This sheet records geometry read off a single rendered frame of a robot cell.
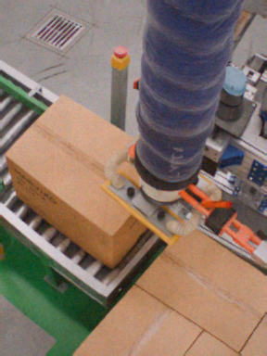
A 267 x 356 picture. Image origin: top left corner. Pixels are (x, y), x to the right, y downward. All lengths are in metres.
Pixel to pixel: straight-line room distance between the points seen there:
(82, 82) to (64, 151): 1.47
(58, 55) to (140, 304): 2.08
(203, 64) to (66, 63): 2.65
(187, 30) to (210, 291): 1.60
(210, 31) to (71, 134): 1.30
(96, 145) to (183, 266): 0.68
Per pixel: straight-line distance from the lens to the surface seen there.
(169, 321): 2.57
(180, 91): 1.47
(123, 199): 2.11
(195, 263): 2.67
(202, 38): 1.30
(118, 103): 2.94
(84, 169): 2.38
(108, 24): 4.24
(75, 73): 3.91
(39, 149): 2.45
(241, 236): 1.97
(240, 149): 2.55
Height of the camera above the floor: 3.02
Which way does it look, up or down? 61 degrees down
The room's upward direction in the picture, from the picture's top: 5 degrees clockwise
